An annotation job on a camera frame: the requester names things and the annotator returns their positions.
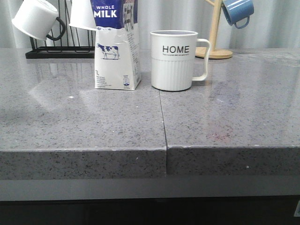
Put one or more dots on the white HOME ribbed mug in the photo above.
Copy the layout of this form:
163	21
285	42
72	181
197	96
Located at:
172	59

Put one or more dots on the whole milk carton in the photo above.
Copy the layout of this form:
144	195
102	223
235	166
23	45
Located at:
116	62

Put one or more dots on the wooden mug tree stand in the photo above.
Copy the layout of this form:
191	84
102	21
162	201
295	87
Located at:
216	54

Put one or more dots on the blue enamel mug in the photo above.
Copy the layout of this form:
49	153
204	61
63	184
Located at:
237	10

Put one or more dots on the black wire mug rack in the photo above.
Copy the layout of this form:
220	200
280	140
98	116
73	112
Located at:
75	43

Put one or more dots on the white mug black handle right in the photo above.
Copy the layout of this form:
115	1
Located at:
82	15

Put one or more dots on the white mug black handle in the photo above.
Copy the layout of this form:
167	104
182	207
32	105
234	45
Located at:
36	18
82	15

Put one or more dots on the white mug black handle left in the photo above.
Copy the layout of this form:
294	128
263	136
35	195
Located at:
36	18

